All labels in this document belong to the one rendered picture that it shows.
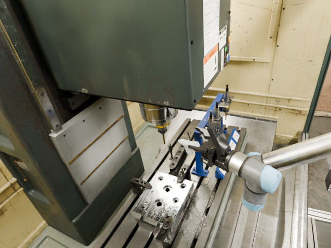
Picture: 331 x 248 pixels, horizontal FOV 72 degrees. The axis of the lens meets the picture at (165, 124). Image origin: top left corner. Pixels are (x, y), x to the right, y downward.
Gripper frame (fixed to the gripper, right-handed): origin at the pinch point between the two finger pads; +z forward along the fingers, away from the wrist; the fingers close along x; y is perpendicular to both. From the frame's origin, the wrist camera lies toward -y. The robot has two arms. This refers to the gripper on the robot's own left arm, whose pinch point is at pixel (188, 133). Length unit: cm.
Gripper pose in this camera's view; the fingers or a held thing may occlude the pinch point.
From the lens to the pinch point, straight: 90.0
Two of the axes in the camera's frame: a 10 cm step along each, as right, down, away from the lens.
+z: -7.0, -3.7, 6.1
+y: 0.9, 8.0, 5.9
